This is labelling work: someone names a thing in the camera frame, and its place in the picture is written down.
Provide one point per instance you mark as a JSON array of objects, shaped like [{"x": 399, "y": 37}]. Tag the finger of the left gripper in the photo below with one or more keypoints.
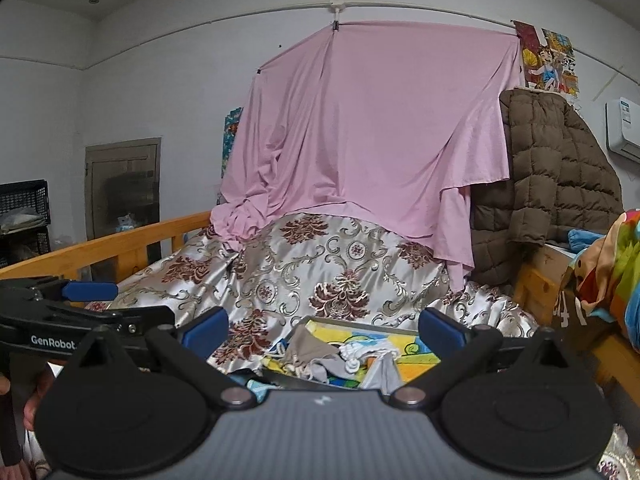
[
  {"x": 90, "y": 291},
  {"x": 140, "y": 320}
]

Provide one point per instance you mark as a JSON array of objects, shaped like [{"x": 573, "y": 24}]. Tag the brown quilted jacket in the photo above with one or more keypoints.
[{"x": 559, "y": 180}]

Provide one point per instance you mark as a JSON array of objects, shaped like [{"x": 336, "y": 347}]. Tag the colourful cartoon tray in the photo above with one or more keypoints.
[{"x": 331, "y": 354}]

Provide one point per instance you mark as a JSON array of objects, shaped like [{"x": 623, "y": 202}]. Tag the cartoon wall poster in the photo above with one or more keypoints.
[{"x": 548, "y": 60}]

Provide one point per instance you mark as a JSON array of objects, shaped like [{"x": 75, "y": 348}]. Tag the grey wall cabinet door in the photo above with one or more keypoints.
[{"x": 122, "y": 186}]

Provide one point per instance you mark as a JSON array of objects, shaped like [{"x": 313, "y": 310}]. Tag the cardboard box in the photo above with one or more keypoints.
[{"x": 538, "y": 286}]

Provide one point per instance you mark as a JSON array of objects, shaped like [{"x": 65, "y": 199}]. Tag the blue cloth on box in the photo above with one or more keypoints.
[{"x": 579, "y": 240}]

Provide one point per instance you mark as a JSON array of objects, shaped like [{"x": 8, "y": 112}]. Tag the white air conditioner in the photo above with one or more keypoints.
[{"x": 623, "y": 128}]

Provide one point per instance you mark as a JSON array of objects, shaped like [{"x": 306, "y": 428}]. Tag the person's hand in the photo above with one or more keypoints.
[{"x": 43, "y": 382}]

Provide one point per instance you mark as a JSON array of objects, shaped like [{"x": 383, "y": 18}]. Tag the orange wooden bed rail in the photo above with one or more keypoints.
[{"x": 129, "y": 250}]

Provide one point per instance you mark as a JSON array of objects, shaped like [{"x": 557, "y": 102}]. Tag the colourful cartoon blanket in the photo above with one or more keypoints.
[{"x": 600, "y": 287}]

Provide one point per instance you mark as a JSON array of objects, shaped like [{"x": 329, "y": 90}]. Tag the pink hanging sheet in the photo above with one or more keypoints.
[{"x": 388, "y": 122}]

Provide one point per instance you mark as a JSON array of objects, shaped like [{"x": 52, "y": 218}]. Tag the black plastic crate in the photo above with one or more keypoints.
[{"x": 25, "y": 221}]

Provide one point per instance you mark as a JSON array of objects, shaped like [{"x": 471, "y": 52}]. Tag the floral satin bed cover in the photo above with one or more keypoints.
[{"x": 307, "y": 265}]

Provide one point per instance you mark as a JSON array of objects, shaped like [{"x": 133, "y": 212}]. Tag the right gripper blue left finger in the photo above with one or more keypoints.
[{"x": 184, "y": 351}]

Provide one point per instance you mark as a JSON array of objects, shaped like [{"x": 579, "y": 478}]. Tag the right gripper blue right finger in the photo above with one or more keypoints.
[{"x": 462, "y": 353}]

